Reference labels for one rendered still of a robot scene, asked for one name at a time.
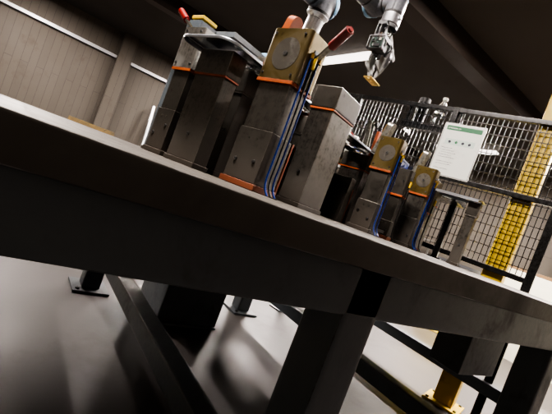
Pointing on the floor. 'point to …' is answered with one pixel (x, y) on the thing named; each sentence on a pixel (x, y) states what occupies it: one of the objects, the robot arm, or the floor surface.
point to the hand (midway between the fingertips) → (373, 76)
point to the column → (183, 305)
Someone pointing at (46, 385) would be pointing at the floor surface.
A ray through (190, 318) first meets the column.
